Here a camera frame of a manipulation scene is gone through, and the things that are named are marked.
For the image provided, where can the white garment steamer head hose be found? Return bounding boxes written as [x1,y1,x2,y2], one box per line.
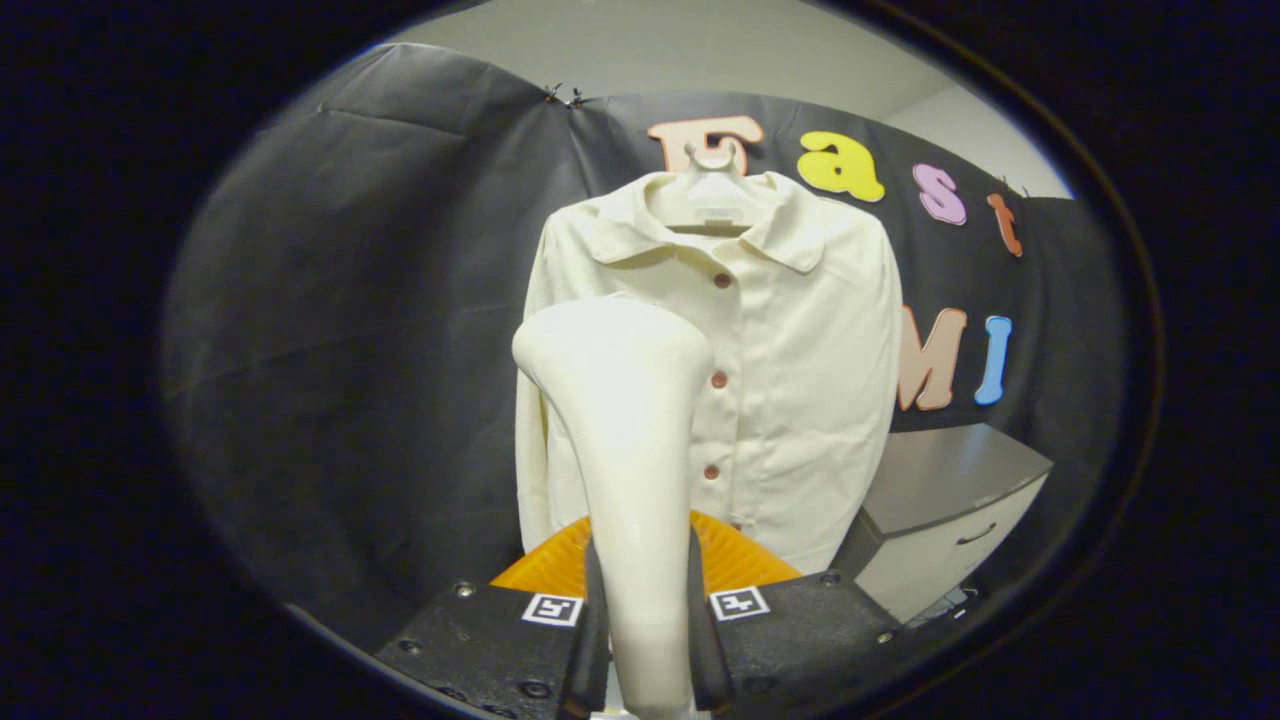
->
[512,296,715,719]

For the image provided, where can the grey cabinet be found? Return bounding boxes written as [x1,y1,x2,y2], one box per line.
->
[832,422,1054,623]

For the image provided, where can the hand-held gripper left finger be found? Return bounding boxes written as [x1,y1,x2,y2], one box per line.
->
[375,512,611,720]

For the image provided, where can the white plastic hanger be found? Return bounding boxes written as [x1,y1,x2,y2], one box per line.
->
[650,138,776,233]

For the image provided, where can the cream button shirt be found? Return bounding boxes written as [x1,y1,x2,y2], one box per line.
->
[514,170,904,576]

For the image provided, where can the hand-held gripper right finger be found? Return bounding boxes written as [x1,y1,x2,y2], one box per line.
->
[686,510,906,720]

